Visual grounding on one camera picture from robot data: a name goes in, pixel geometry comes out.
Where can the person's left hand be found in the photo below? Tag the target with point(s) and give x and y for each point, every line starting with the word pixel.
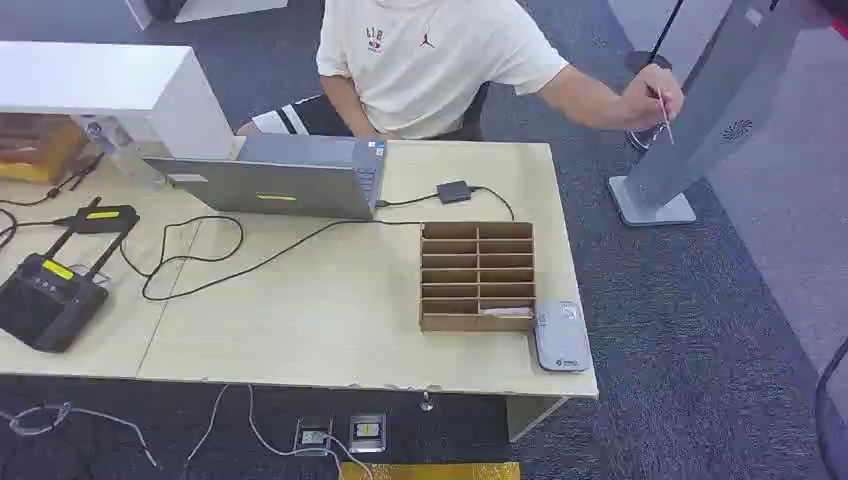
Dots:
pixel 646 99

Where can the thin white card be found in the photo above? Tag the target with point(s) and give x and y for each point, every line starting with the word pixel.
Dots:
pixel 665 118

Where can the black pole round base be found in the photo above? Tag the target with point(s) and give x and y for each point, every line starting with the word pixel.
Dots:
pixel 646 61

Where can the grey kiosk stand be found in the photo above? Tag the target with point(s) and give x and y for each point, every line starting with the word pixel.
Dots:
pixel 722 112

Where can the black adapter box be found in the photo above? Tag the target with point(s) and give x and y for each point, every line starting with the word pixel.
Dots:
pixel 454 191

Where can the person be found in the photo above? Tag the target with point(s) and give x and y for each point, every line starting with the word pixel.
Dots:
pixel 424 73

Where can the wooden card box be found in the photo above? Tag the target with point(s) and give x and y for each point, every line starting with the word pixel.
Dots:
pixel 477 278

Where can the pale card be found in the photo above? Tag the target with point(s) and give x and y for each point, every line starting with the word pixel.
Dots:
pixel 507 311

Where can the desk leg panel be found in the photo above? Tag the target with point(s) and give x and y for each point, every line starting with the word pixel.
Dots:
pixel 530 416

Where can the grey laptop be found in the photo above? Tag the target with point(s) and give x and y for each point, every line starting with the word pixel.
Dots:
pixel 278 185

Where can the yellow sheet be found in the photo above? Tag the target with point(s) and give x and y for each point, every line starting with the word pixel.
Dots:
pixel 430 472

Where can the white cabinet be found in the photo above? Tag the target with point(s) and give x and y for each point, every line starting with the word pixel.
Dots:
pixel 218 8

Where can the silver floor socket with plug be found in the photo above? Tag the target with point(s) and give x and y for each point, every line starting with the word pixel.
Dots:
pixel 312 435

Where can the white desk shelf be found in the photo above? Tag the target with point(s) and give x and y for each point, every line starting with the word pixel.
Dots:
pixel 132 86

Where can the clear plastic holder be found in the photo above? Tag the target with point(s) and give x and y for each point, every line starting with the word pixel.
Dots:
pixel 116 142

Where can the black power brick yellow label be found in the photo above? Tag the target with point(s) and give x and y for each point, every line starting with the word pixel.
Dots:
pixel 102 218

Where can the brown cardboard box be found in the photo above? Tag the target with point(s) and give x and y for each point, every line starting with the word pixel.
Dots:
pixel 36 149

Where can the black router with antennas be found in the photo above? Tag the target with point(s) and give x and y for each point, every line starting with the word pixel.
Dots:
pixel 46 305

